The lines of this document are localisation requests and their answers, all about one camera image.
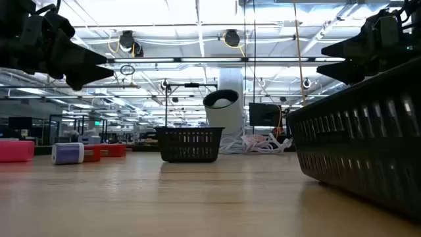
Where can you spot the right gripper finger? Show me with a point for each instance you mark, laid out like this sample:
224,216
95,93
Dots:
347,70
356,46

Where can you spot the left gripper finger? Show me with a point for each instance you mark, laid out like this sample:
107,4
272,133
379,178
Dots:
85,77
72,54

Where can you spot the red small box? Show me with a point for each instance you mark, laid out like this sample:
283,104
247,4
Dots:
115,149
95,156

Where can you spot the pink small box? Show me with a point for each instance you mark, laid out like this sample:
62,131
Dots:
16,151

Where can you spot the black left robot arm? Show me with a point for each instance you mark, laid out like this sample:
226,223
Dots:
10,49

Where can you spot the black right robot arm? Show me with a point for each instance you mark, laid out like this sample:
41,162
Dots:
412,10

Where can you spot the pale grey box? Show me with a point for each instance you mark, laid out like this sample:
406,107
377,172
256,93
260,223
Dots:
89,139

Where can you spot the black background monitor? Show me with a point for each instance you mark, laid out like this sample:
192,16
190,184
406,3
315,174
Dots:
19,122

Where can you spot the purple white small box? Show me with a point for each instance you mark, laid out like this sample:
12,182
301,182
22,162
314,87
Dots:
69,153

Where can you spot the black perforated plastic basket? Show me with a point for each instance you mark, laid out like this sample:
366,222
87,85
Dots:
189,145
361,148

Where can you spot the long ceiling light bar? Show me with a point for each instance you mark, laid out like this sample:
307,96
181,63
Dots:
210,60

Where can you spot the white cylindrical lamp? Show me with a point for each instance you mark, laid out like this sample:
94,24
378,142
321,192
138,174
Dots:
227,118

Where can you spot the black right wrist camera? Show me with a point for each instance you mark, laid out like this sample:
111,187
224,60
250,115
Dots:
387,26

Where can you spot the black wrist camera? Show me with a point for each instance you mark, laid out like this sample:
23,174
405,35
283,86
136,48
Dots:
387,26
60,24

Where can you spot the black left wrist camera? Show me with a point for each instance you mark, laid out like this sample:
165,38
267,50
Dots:
60,24

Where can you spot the black background workstation frame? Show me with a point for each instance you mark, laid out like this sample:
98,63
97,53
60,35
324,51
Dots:
79,116

